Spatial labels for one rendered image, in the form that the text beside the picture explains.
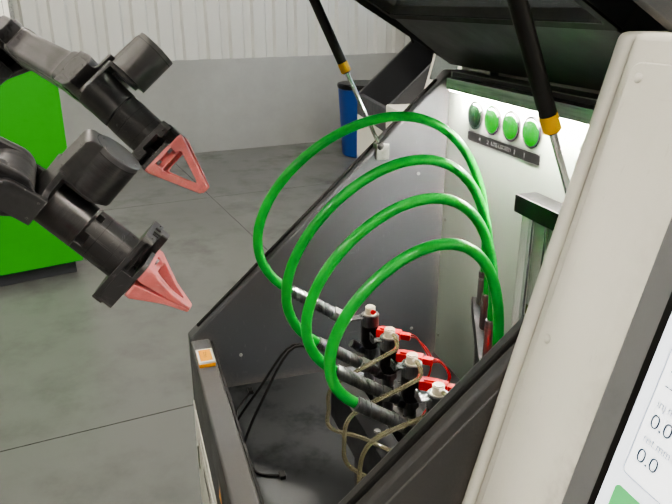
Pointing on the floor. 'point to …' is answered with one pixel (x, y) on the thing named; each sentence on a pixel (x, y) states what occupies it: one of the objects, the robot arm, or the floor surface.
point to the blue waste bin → (349, 114)
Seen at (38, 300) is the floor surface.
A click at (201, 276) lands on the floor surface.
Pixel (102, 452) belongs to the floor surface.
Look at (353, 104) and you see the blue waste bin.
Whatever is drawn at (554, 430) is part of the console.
